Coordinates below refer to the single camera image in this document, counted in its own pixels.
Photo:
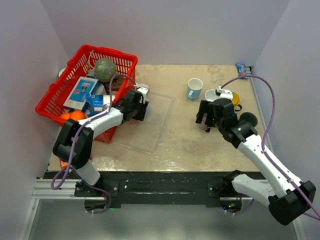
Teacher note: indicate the brown wooden lid jar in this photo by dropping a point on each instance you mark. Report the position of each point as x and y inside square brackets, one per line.
[115, 87]

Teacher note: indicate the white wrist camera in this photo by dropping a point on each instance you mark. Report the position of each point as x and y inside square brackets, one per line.
[142, 91]
[224, 93]

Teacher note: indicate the yellow mug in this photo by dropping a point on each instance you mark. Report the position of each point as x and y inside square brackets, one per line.
[236, 102]

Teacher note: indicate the dark grey mug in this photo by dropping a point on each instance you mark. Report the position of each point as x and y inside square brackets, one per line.
[250, 118]

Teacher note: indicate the light grey mug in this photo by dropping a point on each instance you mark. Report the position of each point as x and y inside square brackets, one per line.
[148, 112]

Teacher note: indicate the blue razor box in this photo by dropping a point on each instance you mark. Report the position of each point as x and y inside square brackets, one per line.
[76, 99]

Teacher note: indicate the clear plastic tray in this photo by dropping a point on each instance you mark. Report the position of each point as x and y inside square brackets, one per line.
[145, 136]

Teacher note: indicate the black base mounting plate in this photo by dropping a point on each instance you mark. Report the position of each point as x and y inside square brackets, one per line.
[225, 190]

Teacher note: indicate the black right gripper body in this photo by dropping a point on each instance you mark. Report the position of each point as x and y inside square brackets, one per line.
[207, 107]

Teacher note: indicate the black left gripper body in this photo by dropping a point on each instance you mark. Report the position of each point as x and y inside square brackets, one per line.
[139, 111]

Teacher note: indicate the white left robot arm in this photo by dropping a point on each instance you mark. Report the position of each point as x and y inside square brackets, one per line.
[74, 142]

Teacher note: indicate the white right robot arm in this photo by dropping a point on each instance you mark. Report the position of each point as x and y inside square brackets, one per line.
[286, 195]

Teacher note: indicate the light blue square mug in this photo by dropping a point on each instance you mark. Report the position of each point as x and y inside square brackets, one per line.
[194, 88]

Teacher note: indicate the pink purple packet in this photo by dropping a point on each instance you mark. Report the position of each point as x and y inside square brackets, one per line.
[62, 164]

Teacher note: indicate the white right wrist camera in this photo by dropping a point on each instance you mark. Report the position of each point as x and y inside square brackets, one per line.
[224, 93]

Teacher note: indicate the aluminium frame rail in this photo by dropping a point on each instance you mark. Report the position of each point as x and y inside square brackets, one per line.
[42, 191]

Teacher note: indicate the red plastic shopping basket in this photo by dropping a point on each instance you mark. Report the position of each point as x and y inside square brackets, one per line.
[52, 103]

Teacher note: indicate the orange fruit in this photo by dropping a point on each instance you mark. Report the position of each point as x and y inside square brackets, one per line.
[77, 115]
[66, 115]

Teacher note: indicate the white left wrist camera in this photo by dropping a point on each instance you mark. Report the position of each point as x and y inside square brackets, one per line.
[142, 91]

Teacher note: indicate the green netted melon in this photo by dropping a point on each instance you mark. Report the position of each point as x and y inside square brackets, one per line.
[104, 70]

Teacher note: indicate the blue white round mug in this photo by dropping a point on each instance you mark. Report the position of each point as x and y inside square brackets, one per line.
[210, 95]

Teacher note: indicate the blue candy packet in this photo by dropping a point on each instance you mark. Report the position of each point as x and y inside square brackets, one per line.
[243, 70]

